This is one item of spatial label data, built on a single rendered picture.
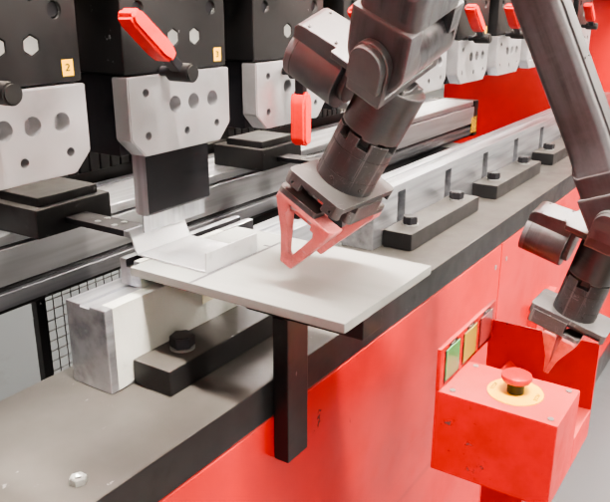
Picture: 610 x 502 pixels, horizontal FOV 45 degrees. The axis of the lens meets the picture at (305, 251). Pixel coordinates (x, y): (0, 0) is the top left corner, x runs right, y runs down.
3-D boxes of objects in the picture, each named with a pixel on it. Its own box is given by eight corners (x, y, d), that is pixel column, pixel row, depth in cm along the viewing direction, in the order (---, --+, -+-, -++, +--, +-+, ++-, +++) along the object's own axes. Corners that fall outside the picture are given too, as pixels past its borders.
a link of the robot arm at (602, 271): (625, 251, 91) (635, 240, 95) (572, 228, 94) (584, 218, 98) (603, 299, 94) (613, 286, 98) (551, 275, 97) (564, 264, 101)
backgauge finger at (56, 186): (124, 263, 84) (121, 220, 82) (-16, 226, 97) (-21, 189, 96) (195, 236, 93) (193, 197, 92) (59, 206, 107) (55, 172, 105)
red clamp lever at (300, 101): (307, 147, 90) (307, 65, 87) (279, 143, 92) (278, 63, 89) (315, 144, 92) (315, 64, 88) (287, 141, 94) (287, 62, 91)
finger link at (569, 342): (522, 346, 108) (546, 291, 104) (569, 370, 105) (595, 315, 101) (506, 364, 103) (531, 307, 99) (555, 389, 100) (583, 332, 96)
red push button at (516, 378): (524, 406, 95) (527, 381, 94) (494, 398, 97) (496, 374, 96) (534, 393, 98) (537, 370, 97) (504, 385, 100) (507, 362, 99)
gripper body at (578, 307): (540, 298, 105) (560, 253, 102) (611, 332, 101) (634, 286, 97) (525, 313, 100) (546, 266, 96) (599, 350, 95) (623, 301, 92)
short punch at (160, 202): (151, 234, 81) (144, 147, 78) (137, 231, 82) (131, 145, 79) (210, 213, 89) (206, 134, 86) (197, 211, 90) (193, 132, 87)
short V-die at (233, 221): (142, 288, 81) (140, 262, 80) (122, 283, 82) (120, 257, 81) (253, 241, 96) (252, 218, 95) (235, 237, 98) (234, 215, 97)
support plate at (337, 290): (344, 334, 65) (344, 324, 64) (130, 275, 78) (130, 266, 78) (431, 274, 79) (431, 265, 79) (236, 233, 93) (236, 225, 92)
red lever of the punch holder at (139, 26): (142, 3, 64) (201, 71, 72) (109, 3, 66) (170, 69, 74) (133, 20, 64) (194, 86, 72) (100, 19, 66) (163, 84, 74)
